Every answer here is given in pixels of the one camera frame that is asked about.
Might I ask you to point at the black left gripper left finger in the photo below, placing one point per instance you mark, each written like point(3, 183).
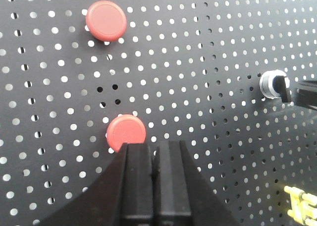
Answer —
point(121, 196)

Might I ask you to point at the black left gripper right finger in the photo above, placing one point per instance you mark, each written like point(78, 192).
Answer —
point(181, 195)

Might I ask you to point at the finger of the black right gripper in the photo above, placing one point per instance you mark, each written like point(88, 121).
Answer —
point(305, 94)

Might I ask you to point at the lower red push button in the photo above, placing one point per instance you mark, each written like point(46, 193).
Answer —
point(125, 128)

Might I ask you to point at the red push button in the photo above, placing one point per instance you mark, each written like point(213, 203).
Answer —
point(106, 21)
point(125, 128)

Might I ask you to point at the upper red push button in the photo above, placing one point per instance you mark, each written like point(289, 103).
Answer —
point(106, 21)

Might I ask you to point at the black pegboard panel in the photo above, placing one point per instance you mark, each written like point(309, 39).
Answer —
point(188, 69)

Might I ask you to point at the yellow toggle switch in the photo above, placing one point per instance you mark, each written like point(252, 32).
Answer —
point(303, 206)

